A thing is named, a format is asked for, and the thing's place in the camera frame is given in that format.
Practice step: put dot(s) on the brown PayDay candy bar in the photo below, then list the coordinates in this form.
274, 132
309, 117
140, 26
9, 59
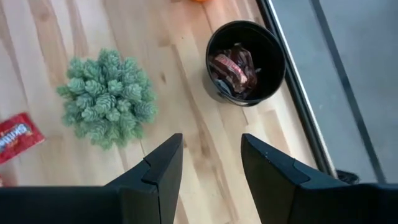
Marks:
247, 60
231, 70

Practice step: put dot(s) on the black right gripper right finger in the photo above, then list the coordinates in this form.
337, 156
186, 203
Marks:
311, 205

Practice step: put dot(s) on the orange pumpkin face bucket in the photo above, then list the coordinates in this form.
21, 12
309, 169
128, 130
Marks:
200, 1

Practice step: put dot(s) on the black plastic bucket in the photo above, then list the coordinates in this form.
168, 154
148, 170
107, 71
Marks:
267, 40

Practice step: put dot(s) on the red Skittles candy bag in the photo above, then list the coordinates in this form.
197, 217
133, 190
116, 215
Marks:
17, 137

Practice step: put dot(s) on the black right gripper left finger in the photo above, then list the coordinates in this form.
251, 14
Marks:
93, 205

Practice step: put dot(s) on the green plant in grey pot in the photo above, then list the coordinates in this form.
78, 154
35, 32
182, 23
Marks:
107, 96

